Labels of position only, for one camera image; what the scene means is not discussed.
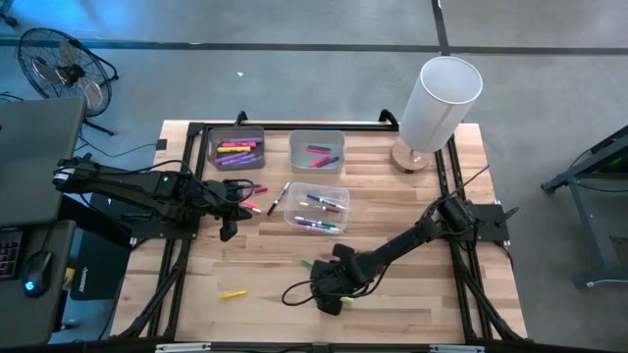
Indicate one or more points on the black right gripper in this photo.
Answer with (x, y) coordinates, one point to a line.
(338, 274)

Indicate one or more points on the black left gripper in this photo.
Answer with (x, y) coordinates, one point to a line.
(218, 201)

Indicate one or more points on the orange highlighter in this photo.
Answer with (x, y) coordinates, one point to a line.
(250, 203)

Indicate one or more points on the magenta white whiteboard marker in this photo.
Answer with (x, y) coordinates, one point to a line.
(254, 209)

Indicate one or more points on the red white whiteboard marker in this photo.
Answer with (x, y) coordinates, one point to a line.
(260, 190)

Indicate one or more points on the light green Sharpie highlighter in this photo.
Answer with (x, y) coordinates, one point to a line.
(346, 299)

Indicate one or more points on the green thin marker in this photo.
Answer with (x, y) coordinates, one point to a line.
(307, 263)

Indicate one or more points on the black white marker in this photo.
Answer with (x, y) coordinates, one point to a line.
(278, 198)

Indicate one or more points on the purple highlighter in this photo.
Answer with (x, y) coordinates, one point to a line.
(244, 140)
(232, 158)
(243, 161)

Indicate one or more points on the large yellow highlighter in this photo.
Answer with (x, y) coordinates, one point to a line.
(233, 149)

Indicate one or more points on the pink highlighter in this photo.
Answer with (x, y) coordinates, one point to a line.
(319, 161)
(238, 144)

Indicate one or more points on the brown white whiteboard marker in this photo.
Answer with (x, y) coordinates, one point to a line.
(319, 207)

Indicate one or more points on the blue white whiteboard marker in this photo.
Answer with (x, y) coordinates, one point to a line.
(326, 202)

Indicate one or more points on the clear plastic bin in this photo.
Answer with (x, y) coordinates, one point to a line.
(319, 188)

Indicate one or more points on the pink thin marker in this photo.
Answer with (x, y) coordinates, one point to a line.
(317, 151)

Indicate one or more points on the teal thin marker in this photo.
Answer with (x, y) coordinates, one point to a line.
(319, 147)

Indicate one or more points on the small yellow highlighter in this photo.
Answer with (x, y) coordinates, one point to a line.
(234, 294)

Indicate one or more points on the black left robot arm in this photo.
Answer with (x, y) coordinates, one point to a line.
(132, 184)

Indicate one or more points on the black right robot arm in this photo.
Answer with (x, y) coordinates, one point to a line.
(407, 240)

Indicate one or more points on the dark grey plastic bin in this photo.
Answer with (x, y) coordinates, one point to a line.
(212, 162)

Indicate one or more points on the light grey plastic bin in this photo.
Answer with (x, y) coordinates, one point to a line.
(297, 162)

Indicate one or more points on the small black square plate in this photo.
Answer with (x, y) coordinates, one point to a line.
(161, 144)

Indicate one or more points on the black computer case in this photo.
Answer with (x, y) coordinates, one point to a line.
(98, 274)

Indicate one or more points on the white shade table lamp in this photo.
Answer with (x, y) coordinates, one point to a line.
(441, 103)

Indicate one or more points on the grey flat monitor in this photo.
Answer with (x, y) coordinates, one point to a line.
(34, 157)

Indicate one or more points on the black floor fan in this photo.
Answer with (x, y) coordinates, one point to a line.
(68, 73)

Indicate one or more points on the black computer mouse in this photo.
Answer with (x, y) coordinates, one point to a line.
(37, 274)

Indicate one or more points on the black keyboard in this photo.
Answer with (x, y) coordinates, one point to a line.
(10, 255)

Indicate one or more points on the black metal cart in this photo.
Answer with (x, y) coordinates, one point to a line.
(593, 230)

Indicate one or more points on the silver bracket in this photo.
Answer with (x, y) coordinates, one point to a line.
(457, 348)
(182, 347)

